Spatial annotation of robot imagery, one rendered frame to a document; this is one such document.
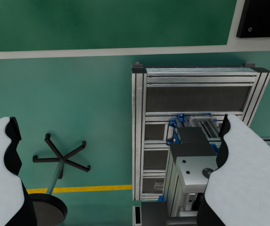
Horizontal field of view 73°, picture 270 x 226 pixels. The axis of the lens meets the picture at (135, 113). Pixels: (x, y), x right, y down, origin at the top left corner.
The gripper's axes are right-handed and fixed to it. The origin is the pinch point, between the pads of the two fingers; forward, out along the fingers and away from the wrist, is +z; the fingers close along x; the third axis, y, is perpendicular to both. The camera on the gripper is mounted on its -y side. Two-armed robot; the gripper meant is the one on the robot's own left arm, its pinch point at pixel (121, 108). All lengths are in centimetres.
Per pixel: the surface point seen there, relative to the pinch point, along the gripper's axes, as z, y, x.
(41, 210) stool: 59, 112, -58
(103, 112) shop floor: 115, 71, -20
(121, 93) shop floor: 115, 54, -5
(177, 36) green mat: 40.3, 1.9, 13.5
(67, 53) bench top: 40.5, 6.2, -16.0
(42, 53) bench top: 40.5, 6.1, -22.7
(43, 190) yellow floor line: 115, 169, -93
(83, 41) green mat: 40.3, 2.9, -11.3
